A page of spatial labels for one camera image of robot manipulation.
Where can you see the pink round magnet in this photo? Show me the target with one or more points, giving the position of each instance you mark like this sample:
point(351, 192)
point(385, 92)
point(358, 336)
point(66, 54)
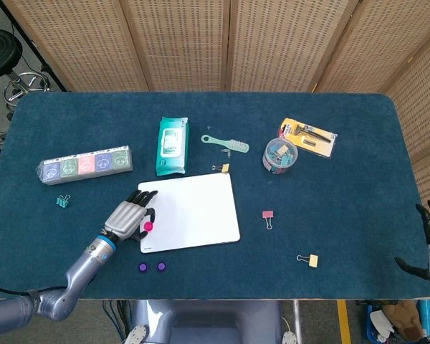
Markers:
point(148, 226)

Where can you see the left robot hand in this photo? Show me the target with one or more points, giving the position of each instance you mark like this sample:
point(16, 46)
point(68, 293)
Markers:
point(127, 216)

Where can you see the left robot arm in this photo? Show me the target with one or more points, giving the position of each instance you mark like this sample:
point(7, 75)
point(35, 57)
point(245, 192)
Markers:
point(82, 265)

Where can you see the small yellow binder clip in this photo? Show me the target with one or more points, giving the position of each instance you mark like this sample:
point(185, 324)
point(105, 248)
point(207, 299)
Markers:
point(225, 167)

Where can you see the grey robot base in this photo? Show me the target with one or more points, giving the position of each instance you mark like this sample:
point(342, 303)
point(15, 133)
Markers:
point(208, 322)

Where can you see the pink binder clip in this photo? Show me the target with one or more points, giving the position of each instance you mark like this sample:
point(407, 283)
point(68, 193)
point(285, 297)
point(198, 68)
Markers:
point(268, 214)

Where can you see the wicker folding screen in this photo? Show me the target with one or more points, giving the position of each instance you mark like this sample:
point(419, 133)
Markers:
point(186, 43)

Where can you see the teal binder clip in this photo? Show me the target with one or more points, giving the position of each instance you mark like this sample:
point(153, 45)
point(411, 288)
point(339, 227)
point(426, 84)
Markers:
point(61, 202)

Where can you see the wrapped tissue multipack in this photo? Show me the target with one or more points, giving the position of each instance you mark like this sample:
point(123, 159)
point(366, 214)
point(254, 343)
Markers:
point(86, 165)

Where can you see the purple round magnet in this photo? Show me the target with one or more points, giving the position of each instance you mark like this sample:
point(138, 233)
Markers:
point(142, 267)
point(161, 266)

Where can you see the white magnetic board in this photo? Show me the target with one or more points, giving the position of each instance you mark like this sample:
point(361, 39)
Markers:
point(193, 211)

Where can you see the black slanted pole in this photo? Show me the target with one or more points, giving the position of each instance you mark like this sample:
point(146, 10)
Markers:
point(31, 44)

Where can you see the small silver paper clip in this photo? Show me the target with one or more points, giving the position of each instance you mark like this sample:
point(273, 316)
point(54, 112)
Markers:
point(228, 153)

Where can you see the green wet wipes pack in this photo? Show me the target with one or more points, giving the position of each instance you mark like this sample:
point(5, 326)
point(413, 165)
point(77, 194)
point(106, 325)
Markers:
point(172, 143)

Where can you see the clear jar of binder clips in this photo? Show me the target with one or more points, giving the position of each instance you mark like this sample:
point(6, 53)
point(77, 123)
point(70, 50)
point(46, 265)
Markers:
point(279, 157)

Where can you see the yellow razor blister pack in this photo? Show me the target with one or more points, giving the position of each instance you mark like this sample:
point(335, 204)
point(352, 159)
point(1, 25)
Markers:
point(319, 147)

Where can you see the dark teal table cloth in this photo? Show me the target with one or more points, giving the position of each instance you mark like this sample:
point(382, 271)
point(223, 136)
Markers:
point(344, 215)

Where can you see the green plastic brush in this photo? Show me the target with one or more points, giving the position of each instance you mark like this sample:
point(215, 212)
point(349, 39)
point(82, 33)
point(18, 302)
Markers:
point(238, 146)

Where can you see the large yellow binder clip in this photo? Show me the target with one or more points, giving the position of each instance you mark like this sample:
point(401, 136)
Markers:
point(313, 260)

